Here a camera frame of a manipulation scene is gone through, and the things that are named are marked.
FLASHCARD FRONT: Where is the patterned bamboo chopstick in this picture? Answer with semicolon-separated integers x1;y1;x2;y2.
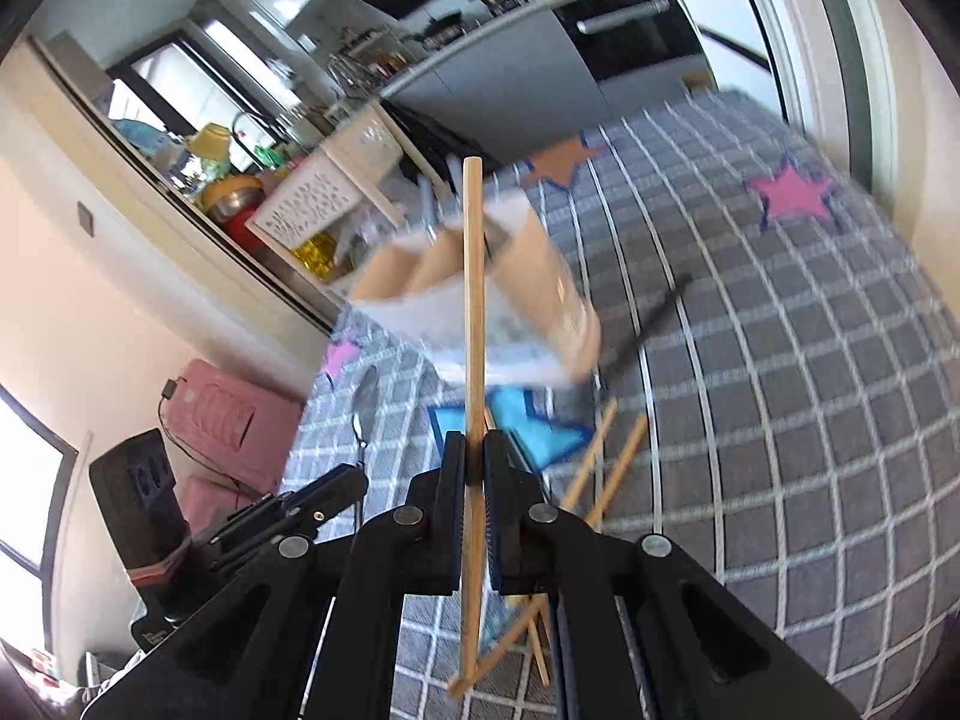
527;596;550;688

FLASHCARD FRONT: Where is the black handled spoon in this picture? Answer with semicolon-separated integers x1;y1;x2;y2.
352;366;379;466

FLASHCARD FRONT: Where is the pink plastic stool stack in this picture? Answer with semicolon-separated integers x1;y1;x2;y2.
160;359;302;533

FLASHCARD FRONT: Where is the pink star sticker left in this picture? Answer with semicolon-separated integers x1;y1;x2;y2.
320;341;361;387

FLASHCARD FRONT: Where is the pink star sticker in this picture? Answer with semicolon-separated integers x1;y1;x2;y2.
745;156;839;231
320;341;361;387

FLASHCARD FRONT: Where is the blue star sticker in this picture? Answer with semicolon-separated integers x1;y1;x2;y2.
428;387;594;472

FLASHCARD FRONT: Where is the grey checked tablecloth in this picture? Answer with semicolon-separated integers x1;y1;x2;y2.
280;88;960;720

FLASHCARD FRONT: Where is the beige utensil holder caddy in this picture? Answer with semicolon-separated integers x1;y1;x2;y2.
348;187;601;388

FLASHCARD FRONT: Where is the orange metal bowl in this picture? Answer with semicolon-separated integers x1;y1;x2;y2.
200;174;265;224

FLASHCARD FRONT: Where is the beige plastic storage trolley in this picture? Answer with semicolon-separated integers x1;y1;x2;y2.
245;101;451;284

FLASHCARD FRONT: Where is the orange star sticker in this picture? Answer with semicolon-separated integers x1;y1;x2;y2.
521;137;607;192

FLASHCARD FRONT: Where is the pink star sticker right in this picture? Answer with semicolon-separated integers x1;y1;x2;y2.
745;156;839;231

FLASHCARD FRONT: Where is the black wok on stove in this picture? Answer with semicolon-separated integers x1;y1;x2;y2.
420;10;464;43

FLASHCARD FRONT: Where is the black built-in oven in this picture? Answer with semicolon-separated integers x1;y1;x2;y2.
553;0;701;83

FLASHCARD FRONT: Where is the wall light switch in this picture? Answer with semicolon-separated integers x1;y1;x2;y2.
76;202;96;238

